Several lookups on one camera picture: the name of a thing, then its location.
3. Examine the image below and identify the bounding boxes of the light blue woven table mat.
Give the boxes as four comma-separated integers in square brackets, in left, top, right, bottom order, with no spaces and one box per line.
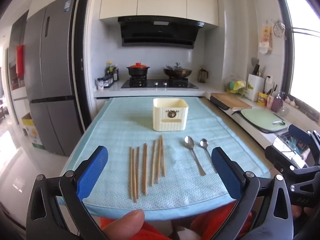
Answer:
[64,97,271,220]

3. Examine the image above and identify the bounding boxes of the small steel spoon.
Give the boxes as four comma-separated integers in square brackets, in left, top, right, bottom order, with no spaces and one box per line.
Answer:
[200,138,217,173]

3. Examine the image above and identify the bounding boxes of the black gas cooktop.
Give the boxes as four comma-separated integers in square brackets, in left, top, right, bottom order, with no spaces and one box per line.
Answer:
[122,77,198,89]

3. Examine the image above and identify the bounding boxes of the wooden chopstick one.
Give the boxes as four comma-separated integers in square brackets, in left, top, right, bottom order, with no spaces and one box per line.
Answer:
[130,147,133,199]

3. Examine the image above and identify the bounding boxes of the person left hand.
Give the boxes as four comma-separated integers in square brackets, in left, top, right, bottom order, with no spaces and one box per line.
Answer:
[103,210,145,240]

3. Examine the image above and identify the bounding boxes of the wooden chopstick two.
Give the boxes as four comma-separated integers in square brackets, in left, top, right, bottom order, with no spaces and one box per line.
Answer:
[132,148,137,203]

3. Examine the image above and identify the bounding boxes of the yellow snack packet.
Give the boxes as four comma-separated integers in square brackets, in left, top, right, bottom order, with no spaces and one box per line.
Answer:
[257,92,268,106]

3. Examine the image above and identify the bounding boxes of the large steel spoon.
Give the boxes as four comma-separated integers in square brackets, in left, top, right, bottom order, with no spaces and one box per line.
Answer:
[184,136,206,176]

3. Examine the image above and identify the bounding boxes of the black range hood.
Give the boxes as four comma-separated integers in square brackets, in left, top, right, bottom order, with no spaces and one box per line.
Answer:
[118,15,205,49]

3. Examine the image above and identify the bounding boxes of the dark glass jug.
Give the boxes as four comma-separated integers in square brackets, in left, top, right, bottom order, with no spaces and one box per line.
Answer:
[197,68,208,83]

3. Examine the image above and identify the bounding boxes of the grey double door refrigerator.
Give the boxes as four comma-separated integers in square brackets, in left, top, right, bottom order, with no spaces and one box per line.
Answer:
[24,0,82,156]

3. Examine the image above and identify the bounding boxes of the sauce bottles group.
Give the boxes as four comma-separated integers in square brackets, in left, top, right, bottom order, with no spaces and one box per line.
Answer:
[105,61,119,82]

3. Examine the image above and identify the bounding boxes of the cream utensil holder box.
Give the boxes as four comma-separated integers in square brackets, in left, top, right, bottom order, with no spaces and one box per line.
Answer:
[152,98,189,132]

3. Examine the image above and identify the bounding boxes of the black wok with glass lid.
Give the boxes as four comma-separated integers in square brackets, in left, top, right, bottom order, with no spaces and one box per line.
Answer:
[163,62,192,79]

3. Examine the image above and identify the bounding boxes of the wooden chopstick three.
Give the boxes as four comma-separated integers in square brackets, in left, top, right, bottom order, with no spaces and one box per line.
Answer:
[136,147,140,199]

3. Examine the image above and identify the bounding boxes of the wooden cutting board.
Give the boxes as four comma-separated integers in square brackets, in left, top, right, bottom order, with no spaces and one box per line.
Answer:
[210,93,252,111]

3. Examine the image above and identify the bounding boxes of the white knife block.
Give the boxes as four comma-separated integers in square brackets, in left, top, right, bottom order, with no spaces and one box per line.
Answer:
[245,74,265,102]

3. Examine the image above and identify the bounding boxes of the hanging wall calendar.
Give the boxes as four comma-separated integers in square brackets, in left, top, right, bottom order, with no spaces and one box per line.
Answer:
[259,24,273,54]

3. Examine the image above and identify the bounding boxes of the wooden chopstick four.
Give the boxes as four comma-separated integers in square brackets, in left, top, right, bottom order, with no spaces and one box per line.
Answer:
[142,143,146,195]

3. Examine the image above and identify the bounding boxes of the wooden chopstick seven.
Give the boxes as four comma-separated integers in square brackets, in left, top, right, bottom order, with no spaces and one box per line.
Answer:
[156,137,161,183]

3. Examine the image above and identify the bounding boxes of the white spice jar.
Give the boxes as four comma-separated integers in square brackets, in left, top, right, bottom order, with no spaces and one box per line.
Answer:
[97,77,104,90]

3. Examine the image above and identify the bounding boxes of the green cutting board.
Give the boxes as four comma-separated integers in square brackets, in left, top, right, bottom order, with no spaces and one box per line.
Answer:
[240,108,289,133]

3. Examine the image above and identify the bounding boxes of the yellow green cloth bag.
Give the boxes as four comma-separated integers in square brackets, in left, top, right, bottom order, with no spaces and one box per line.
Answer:
[226,80,253,96]

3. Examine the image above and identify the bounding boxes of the purple soap bottle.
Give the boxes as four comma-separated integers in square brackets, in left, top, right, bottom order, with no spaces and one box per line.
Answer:
[271,92,284,113]

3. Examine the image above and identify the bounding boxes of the yellow cardboard box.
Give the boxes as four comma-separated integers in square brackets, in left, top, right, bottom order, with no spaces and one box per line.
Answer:
[21,113,45,150]

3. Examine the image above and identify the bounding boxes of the wooden chopstick eight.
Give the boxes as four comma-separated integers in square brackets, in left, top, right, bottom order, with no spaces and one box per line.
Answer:
[160,135,166,177]

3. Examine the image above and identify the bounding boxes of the red hanging decoration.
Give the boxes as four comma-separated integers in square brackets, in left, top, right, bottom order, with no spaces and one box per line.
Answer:
[16,45,24,79]

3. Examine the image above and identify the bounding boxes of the black pot with red lid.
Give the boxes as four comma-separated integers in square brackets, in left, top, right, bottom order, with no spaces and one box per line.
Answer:
[127,62,150,77]

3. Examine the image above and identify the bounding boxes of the wooden chopstick six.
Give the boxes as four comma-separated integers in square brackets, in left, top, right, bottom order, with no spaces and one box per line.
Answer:
[151,140,156,186]

